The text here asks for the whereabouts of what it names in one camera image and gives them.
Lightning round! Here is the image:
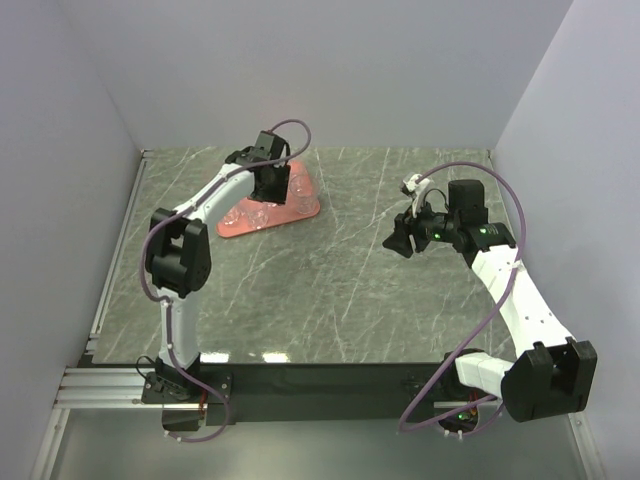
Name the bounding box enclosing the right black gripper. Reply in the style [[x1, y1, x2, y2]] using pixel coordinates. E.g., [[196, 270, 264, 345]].
[[383, 194, 461, 258]]

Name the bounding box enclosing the clear tall glass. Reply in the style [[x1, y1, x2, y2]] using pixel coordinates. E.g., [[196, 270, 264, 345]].
[[247, 204, 269, 230], [293, 176, 317, 214]]

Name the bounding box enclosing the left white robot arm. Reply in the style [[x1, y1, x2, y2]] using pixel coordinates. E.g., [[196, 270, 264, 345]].
[[140, 130, 291, 402]]

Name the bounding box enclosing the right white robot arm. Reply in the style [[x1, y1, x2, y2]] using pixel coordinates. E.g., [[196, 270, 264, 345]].
[[383, 174, 598, 422]]

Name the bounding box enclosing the salmon pink plastic tray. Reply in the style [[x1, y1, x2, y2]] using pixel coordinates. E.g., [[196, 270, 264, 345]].
[[216, 161, 321, 238]]

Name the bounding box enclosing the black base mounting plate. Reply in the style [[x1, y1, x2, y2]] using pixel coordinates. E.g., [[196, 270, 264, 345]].
[[141, 363, 438, 426]]

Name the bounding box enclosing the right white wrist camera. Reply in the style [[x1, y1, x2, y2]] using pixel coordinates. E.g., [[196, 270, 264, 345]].
[[400, 173, 433, 218]]

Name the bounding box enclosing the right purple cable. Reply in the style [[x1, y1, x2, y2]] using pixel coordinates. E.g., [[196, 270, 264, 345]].
[[397, 161, 524, 444]]

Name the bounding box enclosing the aluminium frame rail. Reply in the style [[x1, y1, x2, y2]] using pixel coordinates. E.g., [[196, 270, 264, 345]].
[[52, 364, 151, 409]]

